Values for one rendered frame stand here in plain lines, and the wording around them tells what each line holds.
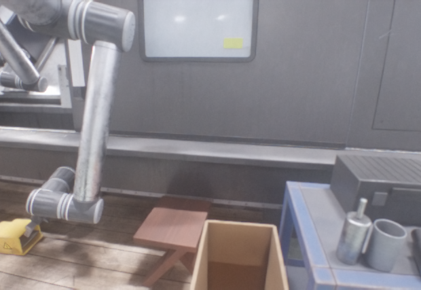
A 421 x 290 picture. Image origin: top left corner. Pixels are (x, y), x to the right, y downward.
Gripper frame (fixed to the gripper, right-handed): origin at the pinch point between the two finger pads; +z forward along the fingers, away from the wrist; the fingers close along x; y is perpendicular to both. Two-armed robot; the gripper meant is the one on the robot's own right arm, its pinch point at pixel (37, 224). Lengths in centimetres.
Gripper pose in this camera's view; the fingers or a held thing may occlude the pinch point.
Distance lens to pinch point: 153.2
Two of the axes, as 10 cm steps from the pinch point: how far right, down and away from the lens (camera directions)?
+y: 7.8, 6.0, 1.8
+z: -6.2, 7.3, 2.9
